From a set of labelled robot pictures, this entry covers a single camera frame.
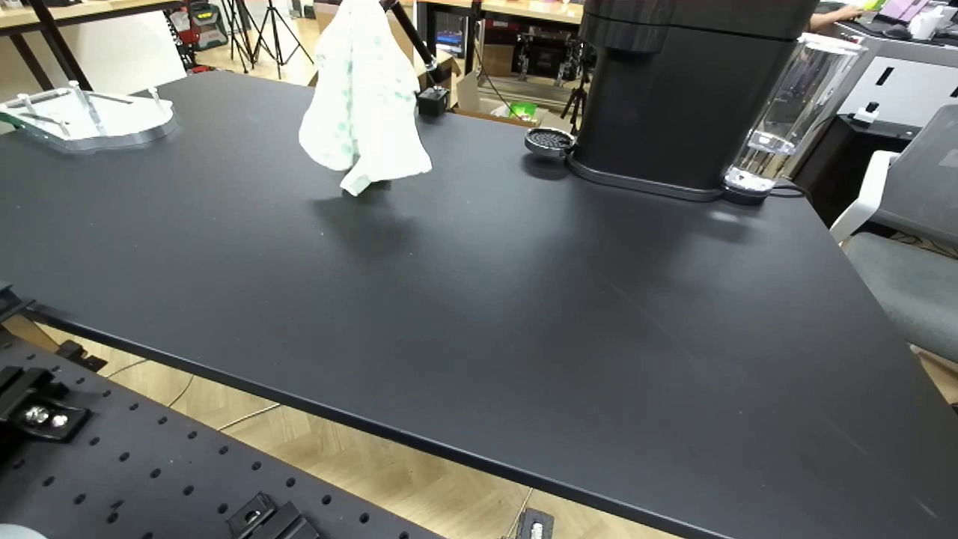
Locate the round black cap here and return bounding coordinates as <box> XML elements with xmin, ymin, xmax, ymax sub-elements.
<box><xmin>520</xmin><ymin>124</ymin><xmax>580</xmax><ymax>164</ymax></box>

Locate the black bracket with silver screws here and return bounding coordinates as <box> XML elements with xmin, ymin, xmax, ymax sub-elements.
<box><xmin>0</xmin><ymin>365</ymin><xmax>92</xmax><ymax>455</ymax></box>

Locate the black coffee machine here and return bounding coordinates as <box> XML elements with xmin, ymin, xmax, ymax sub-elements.
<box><xmin>568</xmin><ymin>0</ymin><xmax>821</xmax><ymax>203</ymax></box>

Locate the black perforated mounting board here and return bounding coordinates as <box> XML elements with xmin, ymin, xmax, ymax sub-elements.
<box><xmin>0</xmin><ymin>339</ymin><xmax>443</xmax><ymax>539</ymax></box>

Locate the wooden desk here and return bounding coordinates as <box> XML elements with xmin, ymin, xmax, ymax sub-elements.
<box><xmin>416</xmin><ymin>0</ymin><xmax>586</xmax><ymax>31</ymax></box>

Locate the black bracket with square slot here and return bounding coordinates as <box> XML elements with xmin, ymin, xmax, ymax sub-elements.
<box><xmin>225</xmin><ymin>489</ymin><xmax>330</xmax><ymax>539</ymax></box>

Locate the grey office chair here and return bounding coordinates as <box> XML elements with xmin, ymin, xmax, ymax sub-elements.
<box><xmin>827</xmin><ymin>103</ymin><xmax>958</xmax><ymax>369</ymax></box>

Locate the small black clamp block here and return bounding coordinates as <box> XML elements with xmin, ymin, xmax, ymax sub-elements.
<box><xmin>53</xmin><ymin>339</ymin><xmax>107</xmax><ymax>374</ymax></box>

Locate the black tripod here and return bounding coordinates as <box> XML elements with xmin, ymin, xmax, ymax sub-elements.
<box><xmin>249</xmin><ymin>0</ymin><xmax>318</xmax><ymax>77</ymax></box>

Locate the small black and silver bracket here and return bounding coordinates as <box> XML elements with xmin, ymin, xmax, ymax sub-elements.
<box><xmin>514</xmin><ymin>506</ymin><xmax>561</xmax><ymax>539</ymax></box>

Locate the clear glass cup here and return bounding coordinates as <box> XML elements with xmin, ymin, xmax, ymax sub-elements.
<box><xmin>722</xmin><ymin>31</ymin><xmax>868</xmax><ymax>200</ymax></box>

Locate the white and black cabinet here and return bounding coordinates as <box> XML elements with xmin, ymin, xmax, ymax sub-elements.
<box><xmin>794</xmin><ymin>35</ymin><xmax>958</xmax><ymax>227</ymax></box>

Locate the wooden table with black legs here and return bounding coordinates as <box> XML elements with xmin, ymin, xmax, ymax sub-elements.
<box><xmin>0</xmin><ymin>0</ymin><xmax>185</xmax><ymax>94</ymax></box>

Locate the white cloth with green flowers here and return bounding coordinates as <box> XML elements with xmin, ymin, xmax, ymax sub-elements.
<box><xmin>296</xmin><ymin>0</ymin><xmax>437</xmax><ymax>200</ymax></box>

